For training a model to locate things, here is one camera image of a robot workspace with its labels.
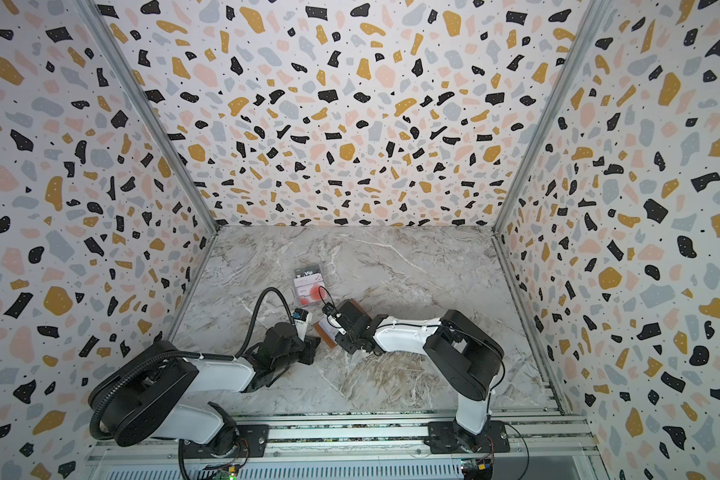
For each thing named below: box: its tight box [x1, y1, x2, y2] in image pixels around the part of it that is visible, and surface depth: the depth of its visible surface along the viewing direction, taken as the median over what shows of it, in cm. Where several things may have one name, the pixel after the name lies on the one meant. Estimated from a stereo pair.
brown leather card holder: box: [314, 316, 339, 348], surface depth 94 cm
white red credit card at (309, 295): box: [296, 284, 327, 306], surface depth 100 cm
